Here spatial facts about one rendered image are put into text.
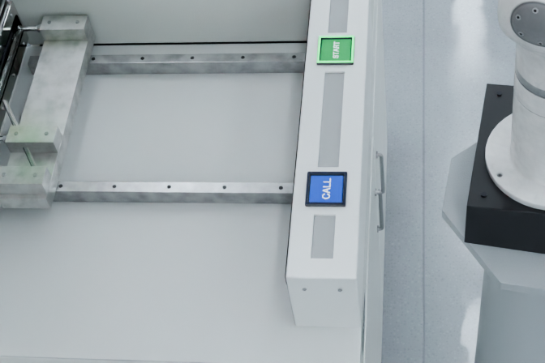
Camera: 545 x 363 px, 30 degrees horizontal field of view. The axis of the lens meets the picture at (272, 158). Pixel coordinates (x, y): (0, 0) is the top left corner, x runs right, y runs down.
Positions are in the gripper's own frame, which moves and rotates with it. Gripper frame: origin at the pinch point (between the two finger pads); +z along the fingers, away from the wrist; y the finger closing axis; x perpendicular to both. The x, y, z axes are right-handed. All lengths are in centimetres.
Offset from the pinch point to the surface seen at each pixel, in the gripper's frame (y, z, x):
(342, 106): -2.2, 15.4, -10.9
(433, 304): -8, 112, 9
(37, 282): -50, 19, -34
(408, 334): -14, 111, 1
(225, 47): -27.2, 24.3, 14.2
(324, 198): -3.7, 14.6, -27.5
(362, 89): 0.5, 15.9, -7.6
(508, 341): 14, 68, -24
